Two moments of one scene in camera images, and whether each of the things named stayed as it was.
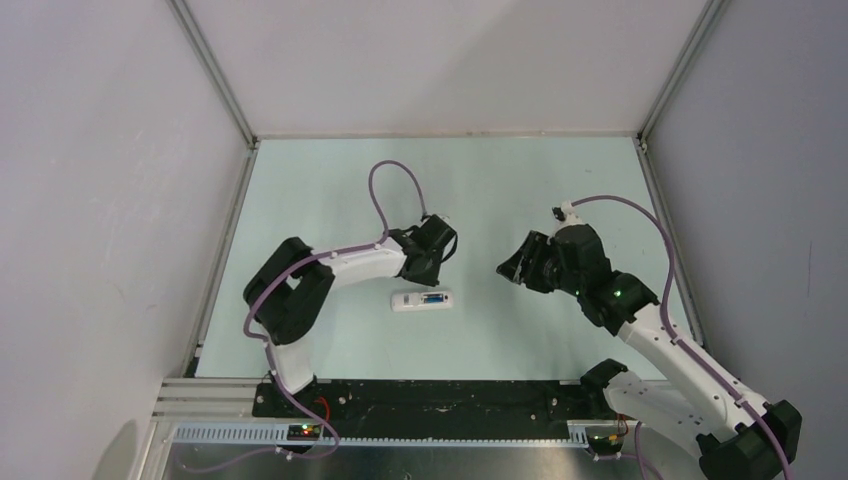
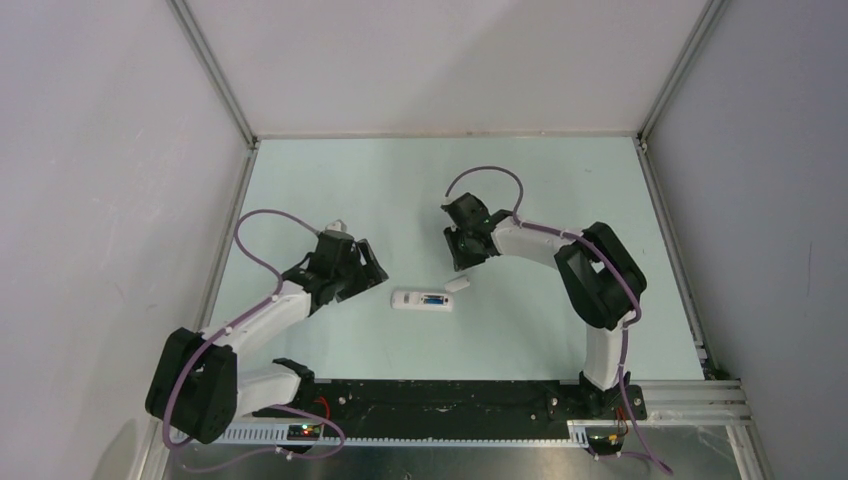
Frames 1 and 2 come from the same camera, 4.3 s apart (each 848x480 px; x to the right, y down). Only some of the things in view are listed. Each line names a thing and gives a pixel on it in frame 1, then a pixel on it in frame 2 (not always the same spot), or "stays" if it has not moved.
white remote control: x=421 y=300 stays
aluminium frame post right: x=712 y=11 stays
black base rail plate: x=434 y=408 stays
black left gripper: x=428 y=278 -> x=368 y=274
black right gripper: x=518 y=267 -> x=461 y=260
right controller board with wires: x=606 y=445 stays
